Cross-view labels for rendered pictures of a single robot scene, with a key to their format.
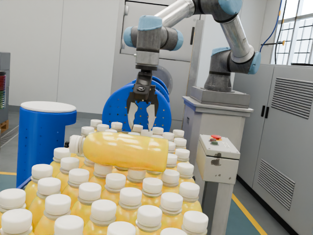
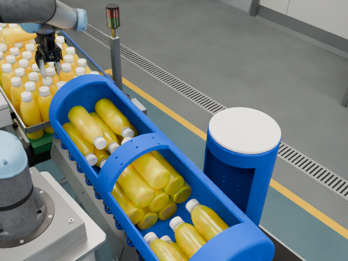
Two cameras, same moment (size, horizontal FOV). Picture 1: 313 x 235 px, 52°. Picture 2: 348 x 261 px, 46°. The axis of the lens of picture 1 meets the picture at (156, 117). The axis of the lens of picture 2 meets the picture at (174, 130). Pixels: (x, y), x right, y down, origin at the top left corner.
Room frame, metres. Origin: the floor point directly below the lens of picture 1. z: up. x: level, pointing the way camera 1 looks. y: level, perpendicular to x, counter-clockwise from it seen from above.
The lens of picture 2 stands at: (2.49, -0.37, 2.02)
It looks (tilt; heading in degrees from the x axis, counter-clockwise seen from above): 40 degrees down; 144
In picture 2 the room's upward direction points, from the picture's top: 2 degrees clockwise
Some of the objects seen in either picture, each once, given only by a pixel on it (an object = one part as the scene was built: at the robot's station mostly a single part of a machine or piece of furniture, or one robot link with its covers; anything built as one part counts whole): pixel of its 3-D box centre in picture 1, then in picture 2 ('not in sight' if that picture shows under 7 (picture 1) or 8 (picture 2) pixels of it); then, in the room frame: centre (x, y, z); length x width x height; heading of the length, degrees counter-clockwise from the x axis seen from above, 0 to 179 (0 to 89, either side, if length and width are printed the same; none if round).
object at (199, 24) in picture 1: (185, 121); not in sight; (2.71, -0.26, 0.85); 0.06 x 0.06 x 1.70; 0
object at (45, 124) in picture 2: not in sight; (74, 114); (1.14, 0.08, 0.96); 0.40 x 0.01 x 0.03; 90
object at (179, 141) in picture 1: (180, 142); (16, 81); (0.97, -0.08, 1.09); 0.04 x 0.04 x 0.02
